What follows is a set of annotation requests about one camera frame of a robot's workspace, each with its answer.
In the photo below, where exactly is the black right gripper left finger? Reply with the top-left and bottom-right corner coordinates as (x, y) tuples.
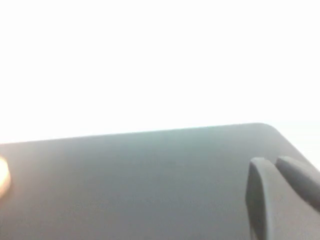
(245, 156), (320, 240)

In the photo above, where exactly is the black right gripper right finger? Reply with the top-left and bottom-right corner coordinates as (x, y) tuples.
(274, 155), (320, 211)

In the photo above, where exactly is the wooden branch headphone stand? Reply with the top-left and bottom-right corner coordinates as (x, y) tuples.
(0, 156), (12, 199)

